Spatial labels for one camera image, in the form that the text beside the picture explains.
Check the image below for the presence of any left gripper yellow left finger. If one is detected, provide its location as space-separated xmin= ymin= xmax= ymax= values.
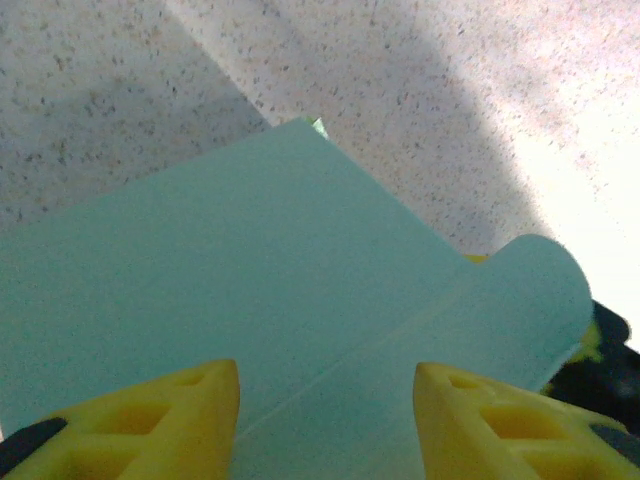
xmin=0 ymin=358 xmax=241 ymax=480

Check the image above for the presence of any light green paper box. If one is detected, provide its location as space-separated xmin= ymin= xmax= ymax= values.
xmin=0 ymin=115 xmax=595 ymax=480

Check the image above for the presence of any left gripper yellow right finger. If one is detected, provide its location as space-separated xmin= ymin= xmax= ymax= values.
xmin=414 ymin=362 xmax=640 ymax=480

